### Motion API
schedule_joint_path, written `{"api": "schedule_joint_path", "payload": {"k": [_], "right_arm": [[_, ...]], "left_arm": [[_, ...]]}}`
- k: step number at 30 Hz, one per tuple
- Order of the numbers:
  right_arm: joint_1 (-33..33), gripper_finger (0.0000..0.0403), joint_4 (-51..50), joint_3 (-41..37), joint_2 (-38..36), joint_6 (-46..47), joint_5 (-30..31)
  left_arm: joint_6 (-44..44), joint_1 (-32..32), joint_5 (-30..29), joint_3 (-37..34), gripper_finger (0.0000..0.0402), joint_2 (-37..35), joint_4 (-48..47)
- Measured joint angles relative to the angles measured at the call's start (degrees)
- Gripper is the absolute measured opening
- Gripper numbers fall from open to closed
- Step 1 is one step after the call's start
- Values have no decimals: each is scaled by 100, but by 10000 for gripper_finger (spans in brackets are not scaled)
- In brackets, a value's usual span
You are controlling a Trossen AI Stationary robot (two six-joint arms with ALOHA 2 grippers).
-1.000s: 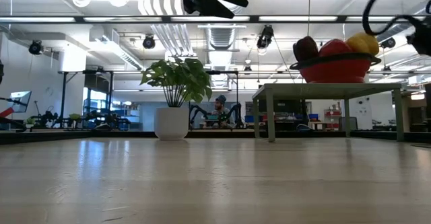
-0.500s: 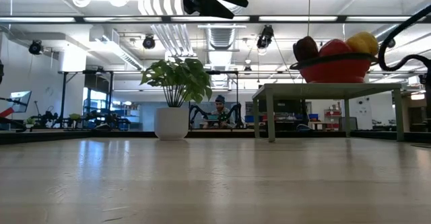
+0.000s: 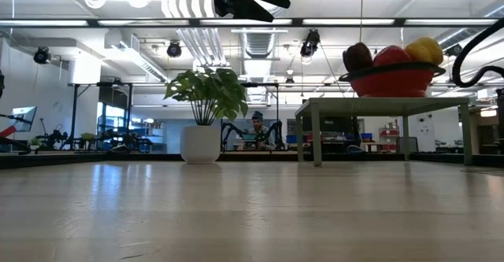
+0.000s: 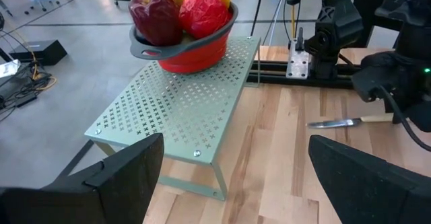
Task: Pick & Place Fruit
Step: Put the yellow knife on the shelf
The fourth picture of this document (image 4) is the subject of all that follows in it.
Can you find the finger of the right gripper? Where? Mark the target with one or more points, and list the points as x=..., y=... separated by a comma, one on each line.
x=419, y=116

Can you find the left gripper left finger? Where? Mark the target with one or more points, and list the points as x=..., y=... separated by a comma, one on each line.
x=111, y=190

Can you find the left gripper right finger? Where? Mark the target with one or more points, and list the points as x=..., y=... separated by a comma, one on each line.
x=367, y=187

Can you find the red and grey colander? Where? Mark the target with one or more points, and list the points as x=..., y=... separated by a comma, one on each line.
x=198, y=56

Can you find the dark red apple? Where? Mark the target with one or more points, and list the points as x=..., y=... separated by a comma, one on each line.
x=156, y=15

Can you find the large red fruit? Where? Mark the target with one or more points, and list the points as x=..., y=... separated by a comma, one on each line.
x=203, y=13

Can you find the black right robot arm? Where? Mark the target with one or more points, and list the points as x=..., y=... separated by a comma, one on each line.
x=336, y=25

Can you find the green perforated metal shelf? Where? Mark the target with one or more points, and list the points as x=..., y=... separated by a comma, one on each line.
x=182, y=106

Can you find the thin black pole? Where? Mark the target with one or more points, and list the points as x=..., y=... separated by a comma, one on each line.
x=258, y=8

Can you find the black box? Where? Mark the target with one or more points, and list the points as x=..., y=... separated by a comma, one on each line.
x=38, y=50

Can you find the white printed paper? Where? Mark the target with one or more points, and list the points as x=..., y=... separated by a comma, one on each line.
x=8, y=68

